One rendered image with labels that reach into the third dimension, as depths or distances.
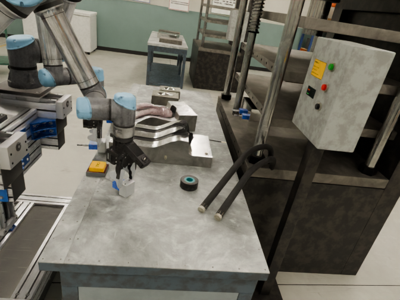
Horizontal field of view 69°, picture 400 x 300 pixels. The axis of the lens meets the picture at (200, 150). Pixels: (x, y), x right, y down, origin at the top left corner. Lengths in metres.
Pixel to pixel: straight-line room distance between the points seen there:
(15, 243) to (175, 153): 1.05
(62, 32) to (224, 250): 0.89
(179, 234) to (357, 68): 0.86
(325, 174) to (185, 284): 1.05
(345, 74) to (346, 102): 0.11
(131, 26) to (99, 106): 7.59
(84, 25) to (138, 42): 1.50
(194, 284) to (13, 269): 1.05
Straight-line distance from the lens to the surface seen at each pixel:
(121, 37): 8.63
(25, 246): 1.93
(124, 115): 1.03
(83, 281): 1.07
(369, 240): 2.25
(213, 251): 1.03
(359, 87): 1.24
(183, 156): 1.42
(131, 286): 1.06
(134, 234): 1.05
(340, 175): 1.81
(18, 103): 1.69
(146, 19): 8.52
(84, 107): 1.02
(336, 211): 1.96
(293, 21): 1.45
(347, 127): 1.28
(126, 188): 1.16
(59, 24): 1.10
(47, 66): 1.38
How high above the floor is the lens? 1.53
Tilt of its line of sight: 27 degrees down
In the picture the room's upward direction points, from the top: 9 degrees clockwise
